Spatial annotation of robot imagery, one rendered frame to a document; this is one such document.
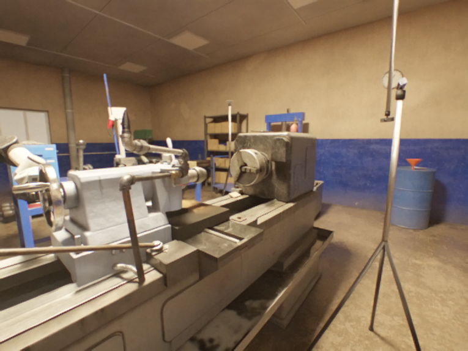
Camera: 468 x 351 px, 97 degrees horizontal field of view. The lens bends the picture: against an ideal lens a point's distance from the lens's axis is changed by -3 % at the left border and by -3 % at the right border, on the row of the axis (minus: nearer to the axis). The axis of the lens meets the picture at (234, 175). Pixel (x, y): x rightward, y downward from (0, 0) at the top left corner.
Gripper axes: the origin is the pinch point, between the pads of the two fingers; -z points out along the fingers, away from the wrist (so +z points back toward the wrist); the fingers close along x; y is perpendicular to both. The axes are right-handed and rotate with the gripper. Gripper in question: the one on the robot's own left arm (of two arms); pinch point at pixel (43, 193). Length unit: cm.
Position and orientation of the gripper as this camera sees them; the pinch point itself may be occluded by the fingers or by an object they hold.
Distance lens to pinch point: 99.5
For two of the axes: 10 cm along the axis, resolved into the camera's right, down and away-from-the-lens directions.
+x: -6.3, 1.2, -7.7
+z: -7.8, -0.9, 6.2
